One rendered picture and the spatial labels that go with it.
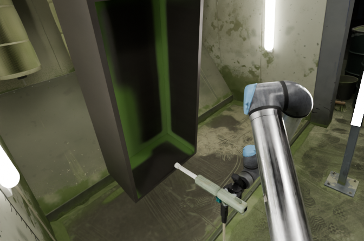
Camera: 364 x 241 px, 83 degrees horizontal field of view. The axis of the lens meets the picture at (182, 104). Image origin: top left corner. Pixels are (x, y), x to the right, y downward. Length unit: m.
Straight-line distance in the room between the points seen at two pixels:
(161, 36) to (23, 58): 1.10
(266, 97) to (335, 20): 1.85
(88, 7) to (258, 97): 0.66
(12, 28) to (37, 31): 0.41
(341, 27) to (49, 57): 2.80
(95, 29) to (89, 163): 1.63
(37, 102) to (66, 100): 0.24
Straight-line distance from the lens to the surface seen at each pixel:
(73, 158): 2.24
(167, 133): 1.90
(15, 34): 2.01
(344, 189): 2.24
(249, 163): 1.32
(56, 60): 2.41
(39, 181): 2.24
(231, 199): 1.14
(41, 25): 2.39
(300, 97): 0.84
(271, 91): 0.81
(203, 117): 2.88
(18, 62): 2.00
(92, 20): 0.81
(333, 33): 2.58
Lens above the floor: 1.56
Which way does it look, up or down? 26 degrees down
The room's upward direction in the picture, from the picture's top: 10 degrees counter-clockwise
